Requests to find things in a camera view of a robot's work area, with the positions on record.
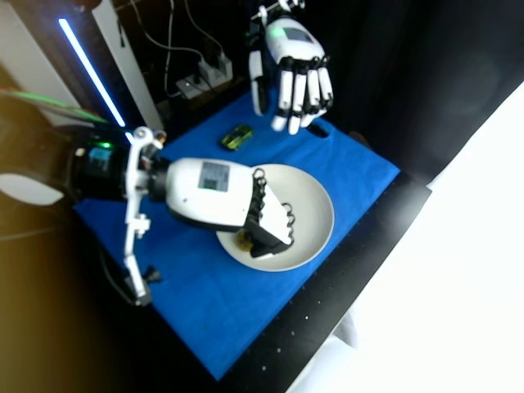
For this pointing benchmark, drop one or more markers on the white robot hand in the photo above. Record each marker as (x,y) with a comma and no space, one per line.
(294,45)
(204,200)

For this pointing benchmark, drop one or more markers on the blue-white light strip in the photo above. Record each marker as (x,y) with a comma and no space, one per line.
(88,65)

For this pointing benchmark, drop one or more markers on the blue cloth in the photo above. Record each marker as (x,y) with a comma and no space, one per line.
(204,303)

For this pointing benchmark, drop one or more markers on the white round plate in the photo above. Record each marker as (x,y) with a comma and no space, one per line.
(311,213)

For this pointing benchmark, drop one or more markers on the white upright panel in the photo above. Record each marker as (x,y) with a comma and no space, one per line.
(123,61)

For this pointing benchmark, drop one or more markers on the yellow toy car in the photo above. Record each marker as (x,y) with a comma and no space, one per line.
(244,242)

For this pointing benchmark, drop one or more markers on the green toy car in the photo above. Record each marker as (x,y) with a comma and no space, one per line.
(236,138)

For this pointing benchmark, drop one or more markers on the power strip with plugs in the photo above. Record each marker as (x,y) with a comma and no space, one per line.
(213,71)

